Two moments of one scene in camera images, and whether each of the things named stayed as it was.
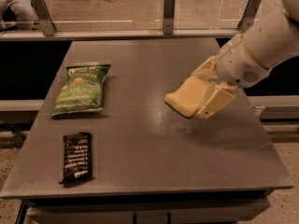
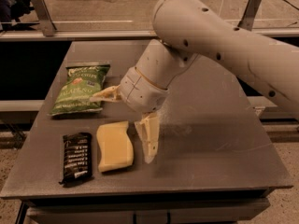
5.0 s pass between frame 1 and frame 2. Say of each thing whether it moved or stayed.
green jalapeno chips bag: stayed
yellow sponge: moved
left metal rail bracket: stayed
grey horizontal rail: stayed
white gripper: moved
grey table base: stayed
